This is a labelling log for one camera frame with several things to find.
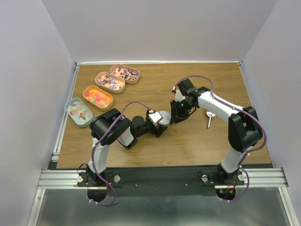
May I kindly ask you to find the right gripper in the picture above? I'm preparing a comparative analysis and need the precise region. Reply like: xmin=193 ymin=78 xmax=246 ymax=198
xmin=169 ymin=99 xmax=194 ymax=124

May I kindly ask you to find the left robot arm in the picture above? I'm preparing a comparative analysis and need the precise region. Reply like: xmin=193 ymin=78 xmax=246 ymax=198
xmin=78 ymin=108 xmax=171 ymax=186

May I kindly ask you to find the grey candy tray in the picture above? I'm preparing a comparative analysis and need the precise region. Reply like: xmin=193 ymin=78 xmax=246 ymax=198
xmin=64 ymin=97 xmax=94 ymax=128

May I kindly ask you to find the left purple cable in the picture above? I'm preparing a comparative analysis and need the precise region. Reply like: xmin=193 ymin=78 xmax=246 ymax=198
xmin=91 ymin=101 xmax=156 ymax=207

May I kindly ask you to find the pink candy tray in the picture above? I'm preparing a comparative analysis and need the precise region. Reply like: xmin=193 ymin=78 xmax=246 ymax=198
xmin=110 ymin=64 xmax=140 ymax=85

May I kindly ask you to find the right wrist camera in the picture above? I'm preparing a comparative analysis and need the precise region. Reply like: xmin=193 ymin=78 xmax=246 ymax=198
xmin=172 ymin=86 xmax=186 ymax=102

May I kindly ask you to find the beige candy tray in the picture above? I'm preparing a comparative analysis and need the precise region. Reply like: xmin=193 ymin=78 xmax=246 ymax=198
xmin=95 ymin=72 xmax=126 ymax=94

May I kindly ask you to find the orange candy tray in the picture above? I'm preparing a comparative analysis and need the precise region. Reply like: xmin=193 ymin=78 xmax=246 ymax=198
xmin=83 ymin=85 xmax=114 ymax=111

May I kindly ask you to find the purple cable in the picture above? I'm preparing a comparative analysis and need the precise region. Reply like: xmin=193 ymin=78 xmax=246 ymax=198
xmin=91 ymin=101 xmax=156 ymax=207
xmin=174 ymin=74 xmax=268 ymax=203

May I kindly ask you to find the metal scoop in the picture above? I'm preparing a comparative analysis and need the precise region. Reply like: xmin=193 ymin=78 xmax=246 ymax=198
xmin=206 ymin=111 xmax=216 ymax=129

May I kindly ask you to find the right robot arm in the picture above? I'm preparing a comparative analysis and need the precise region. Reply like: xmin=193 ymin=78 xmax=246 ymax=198
xmin=170 ymin=78 xmax=265 ymax=185

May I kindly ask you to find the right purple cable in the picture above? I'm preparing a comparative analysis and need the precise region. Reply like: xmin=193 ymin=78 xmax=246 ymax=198
xmin=174 ymin=74 xmax=268 ymax=203

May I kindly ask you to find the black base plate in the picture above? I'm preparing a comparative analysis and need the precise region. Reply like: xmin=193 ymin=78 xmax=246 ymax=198
xmin=101 ymin=165 xmax=226 ymax=198

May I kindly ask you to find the white round lid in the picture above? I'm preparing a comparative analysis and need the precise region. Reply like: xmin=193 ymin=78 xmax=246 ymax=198
xmin=159 ymin=111 xmax=171 ymax=127

